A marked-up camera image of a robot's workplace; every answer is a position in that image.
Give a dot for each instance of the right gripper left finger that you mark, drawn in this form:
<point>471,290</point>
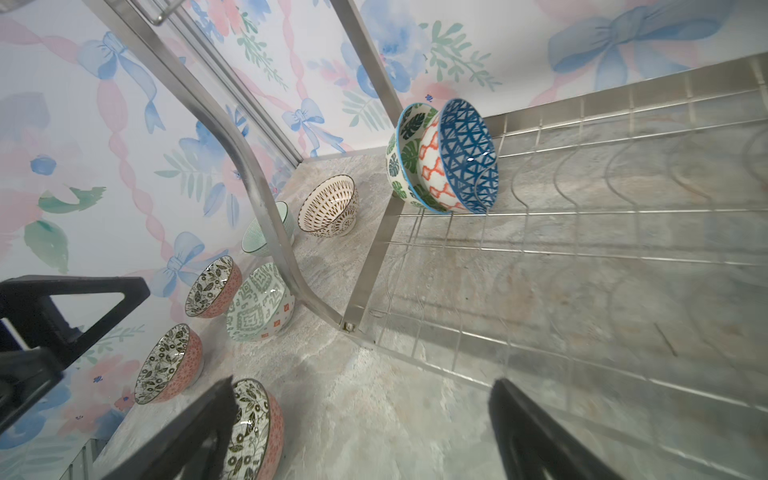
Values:
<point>192,446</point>

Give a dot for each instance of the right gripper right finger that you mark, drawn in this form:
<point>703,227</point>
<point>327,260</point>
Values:
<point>533,445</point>

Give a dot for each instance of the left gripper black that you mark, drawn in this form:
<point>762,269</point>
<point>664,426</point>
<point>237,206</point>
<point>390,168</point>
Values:
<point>27,375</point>

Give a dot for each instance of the steel two-tier dish rack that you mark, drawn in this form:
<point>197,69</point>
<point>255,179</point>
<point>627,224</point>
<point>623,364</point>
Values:
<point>620,282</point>

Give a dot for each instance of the blue triangle pattern bowl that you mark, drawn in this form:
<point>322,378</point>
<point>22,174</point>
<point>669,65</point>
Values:
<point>457,164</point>

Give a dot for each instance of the green leaf pattern bowl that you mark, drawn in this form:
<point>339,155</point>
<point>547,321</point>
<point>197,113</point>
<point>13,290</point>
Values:
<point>402,157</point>

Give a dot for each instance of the black floral bowl centre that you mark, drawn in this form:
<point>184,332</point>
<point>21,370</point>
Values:
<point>256,444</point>

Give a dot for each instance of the green geometric pattern bowl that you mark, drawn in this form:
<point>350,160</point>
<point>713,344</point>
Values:
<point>263,306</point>

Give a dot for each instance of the black floral bowl upper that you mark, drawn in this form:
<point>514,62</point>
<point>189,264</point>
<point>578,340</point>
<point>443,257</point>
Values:
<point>214,289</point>

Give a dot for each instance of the maroon patterned white bowl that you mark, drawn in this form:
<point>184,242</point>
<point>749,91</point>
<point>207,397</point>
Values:
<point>331,208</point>

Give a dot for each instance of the left aluminium frame post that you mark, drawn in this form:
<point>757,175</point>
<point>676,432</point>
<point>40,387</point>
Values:
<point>193,22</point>

